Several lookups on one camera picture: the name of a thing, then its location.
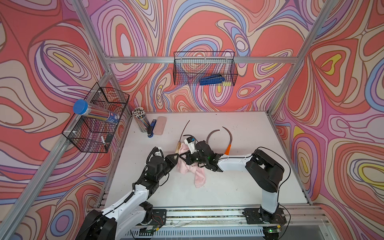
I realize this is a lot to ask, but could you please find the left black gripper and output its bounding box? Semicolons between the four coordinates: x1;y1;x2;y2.
154;153;179;184

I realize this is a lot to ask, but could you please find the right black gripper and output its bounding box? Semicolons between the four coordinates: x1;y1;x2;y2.
178;150;208;166

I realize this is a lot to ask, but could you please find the pink rag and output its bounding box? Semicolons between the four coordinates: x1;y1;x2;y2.
177;157;206;188

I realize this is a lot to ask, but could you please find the orange handled sickle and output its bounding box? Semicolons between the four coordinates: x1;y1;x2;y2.
223;127;233;155

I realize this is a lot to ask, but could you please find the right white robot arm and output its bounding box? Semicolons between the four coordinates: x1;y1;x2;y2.
181;137;285;215

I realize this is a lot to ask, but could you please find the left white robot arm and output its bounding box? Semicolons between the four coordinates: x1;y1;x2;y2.
76;154;179;240

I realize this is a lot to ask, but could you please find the blue stapler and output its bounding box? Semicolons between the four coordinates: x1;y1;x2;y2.
147;119;157;138

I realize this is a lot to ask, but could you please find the pink case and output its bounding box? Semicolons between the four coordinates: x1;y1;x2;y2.
153;116;167;136

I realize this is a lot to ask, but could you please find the cup of pencils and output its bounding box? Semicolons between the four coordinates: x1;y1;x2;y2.
132;107;150;133

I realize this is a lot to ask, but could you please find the blue tool in basket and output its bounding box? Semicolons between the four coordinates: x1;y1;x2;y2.
199;74;225;86

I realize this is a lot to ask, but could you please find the clear tube blue cap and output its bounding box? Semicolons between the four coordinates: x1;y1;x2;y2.
73;100;120;125

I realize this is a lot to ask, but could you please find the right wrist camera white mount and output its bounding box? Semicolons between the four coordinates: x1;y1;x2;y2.
184;136;196;154

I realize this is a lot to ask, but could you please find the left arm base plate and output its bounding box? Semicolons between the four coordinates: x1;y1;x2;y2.
130;209;167;228

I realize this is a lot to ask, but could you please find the black wire basket left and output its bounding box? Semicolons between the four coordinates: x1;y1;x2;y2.
62;83;130;153

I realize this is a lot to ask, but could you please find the black wire basket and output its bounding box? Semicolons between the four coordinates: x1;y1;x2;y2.
173;50;238;86
62;83;130;153

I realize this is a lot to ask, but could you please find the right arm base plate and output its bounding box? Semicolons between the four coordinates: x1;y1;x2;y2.
242;207;287;226

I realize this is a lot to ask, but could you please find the black wire basket back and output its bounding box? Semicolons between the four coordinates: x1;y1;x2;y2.
173;50;238;86

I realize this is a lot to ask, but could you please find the aluminium rail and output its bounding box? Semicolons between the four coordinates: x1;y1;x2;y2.
120;205;336;240

